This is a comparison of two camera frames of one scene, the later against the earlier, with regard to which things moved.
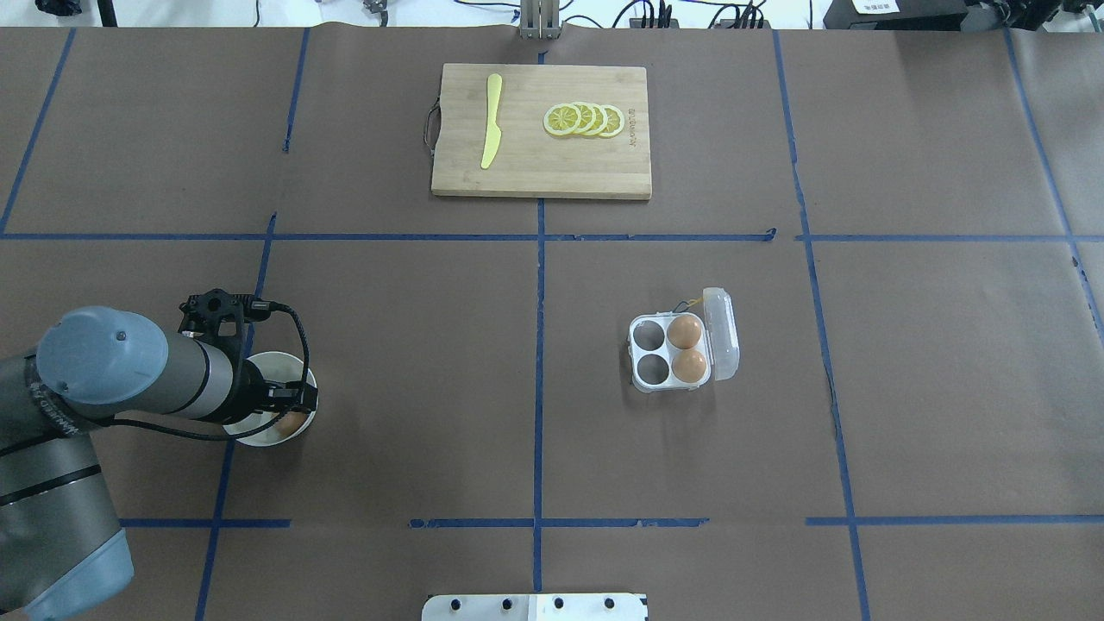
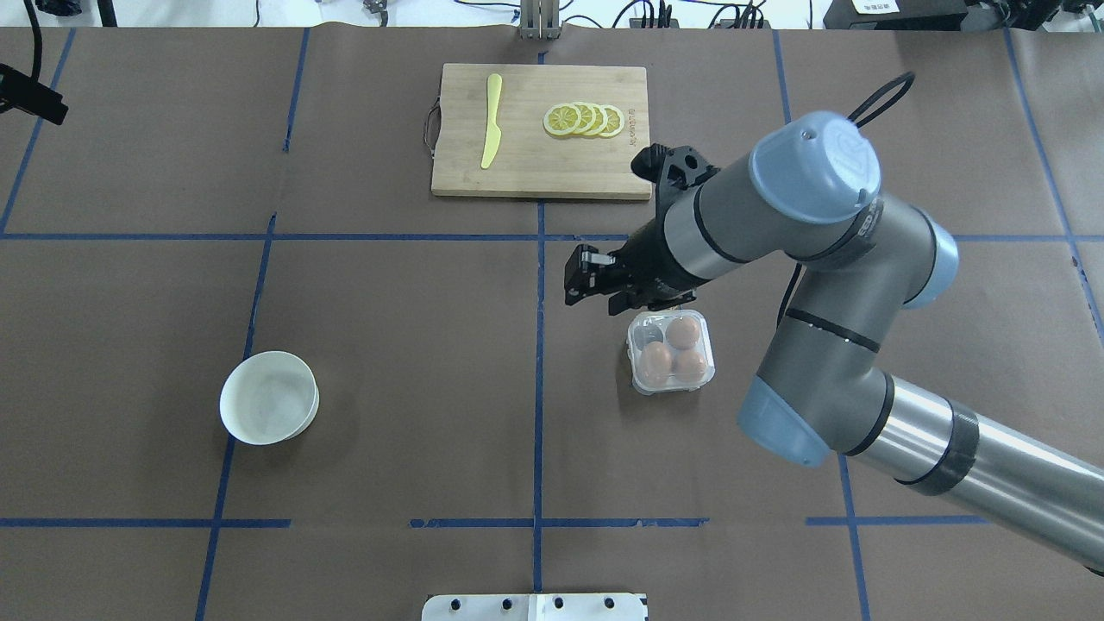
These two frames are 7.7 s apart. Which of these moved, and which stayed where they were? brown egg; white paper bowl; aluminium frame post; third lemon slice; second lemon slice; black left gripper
Moved: brown egg; black left gripper
Stayed: second lemon slice; third lemon slice; white paper bowl; aluminium frame post
